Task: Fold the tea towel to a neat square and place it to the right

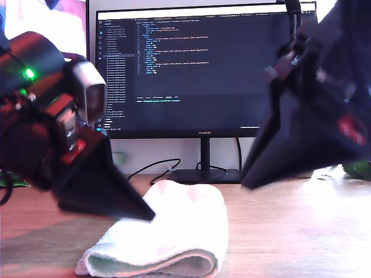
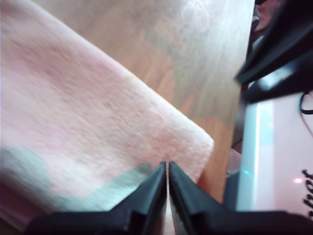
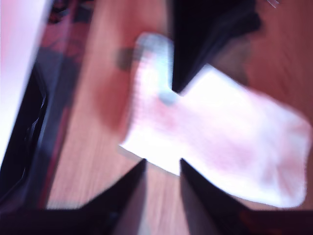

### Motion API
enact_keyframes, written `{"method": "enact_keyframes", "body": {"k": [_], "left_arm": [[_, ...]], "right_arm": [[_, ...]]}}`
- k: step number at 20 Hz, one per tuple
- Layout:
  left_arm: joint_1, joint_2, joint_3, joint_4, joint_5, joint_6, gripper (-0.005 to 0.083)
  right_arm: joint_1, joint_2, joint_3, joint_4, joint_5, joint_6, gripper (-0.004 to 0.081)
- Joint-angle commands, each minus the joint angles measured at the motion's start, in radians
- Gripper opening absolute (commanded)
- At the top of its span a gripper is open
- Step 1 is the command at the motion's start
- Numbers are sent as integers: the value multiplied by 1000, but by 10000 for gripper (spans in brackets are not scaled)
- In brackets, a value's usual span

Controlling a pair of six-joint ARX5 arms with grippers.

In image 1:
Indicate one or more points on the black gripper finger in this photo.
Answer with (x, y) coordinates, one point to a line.
(95, 185)
(298, 144)

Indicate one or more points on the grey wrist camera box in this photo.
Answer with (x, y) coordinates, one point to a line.
(92, 95)

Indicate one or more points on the green snack bag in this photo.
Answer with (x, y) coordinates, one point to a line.
(17, 183)

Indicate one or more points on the wide black monitor with stand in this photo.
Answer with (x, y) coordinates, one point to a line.
(188, 72)

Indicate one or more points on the white pink tea towel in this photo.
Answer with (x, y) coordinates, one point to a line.
(179, 226)

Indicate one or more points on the black headphones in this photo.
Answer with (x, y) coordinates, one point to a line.
(294, 17)

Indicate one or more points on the black monitor with terminal screen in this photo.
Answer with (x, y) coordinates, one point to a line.
(43, 17)

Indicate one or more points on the green leafy houseplant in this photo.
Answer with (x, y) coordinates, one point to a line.
(359, 169)

